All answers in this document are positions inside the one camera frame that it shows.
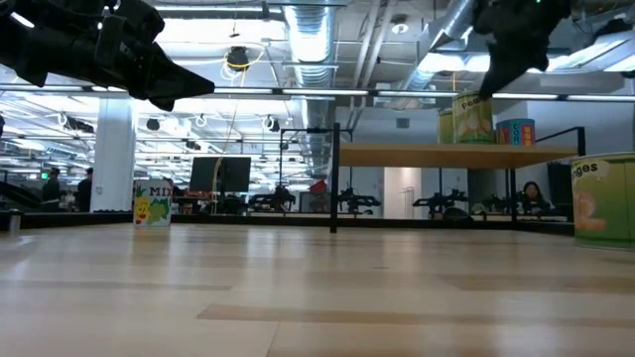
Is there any teal pink corn can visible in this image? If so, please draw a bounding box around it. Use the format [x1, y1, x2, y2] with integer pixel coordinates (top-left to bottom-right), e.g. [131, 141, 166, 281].
[495, 117, 537, 147]

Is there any white building pillar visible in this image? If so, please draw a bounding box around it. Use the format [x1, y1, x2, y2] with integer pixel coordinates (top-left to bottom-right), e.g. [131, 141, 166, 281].
[90, 96, 138, 213]

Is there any wooden shelf black metal frame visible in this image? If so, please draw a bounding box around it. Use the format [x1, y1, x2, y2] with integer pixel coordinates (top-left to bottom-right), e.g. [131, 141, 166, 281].
[279, 122, 587, 234]

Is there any person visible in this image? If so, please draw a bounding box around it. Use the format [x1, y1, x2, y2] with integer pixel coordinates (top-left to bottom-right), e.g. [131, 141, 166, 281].
[515, 180, 552, 215]
[76, 167, 94, 213]
[41, 167, 64, 213]

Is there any round silver air duct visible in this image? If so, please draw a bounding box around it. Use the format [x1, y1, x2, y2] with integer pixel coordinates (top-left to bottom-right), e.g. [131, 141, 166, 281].
[283, 4, 339, 165]
[396, 0, 480, 95]

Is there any black monitor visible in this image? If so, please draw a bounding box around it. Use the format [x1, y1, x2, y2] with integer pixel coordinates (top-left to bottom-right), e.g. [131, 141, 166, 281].
[189, 156, 253, 194]

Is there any plain green can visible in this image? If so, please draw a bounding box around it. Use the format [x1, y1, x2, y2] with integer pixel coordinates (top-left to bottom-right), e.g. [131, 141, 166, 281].
[437, 107, 455, 145]

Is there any mixed fruit can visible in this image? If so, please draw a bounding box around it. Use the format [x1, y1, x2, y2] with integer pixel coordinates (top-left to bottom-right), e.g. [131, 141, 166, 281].
[132, 178, 174, 229]

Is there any green Oranges can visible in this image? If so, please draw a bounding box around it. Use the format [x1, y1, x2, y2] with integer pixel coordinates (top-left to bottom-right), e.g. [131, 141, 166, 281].
[570, 152, 635, 252]

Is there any black hanging ceiling fixture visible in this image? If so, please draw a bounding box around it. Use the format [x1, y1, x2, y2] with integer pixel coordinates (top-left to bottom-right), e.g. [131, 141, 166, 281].
[225, 45, 251, 73]

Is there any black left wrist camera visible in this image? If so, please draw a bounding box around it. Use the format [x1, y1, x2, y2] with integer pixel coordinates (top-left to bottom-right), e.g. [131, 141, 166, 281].
[115, 0, 167, 46]

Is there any green yellow box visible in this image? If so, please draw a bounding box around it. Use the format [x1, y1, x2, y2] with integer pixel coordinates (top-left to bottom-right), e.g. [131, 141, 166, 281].
[450, 90, 496, 146]

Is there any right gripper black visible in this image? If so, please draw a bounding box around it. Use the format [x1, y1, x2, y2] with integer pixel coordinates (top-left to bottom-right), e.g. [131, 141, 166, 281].
[472, 0, 572, 100]

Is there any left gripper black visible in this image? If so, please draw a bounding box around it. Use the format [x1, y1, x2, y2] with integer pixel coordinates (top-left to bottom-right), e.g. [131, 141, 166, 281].
[93, 14, 216, 113]

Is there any long ceiling light bar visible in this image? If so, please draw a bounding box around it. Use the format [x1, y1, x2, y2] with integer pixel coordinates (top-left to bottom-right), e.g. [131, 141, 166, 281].
[212, 86, 477, 98]

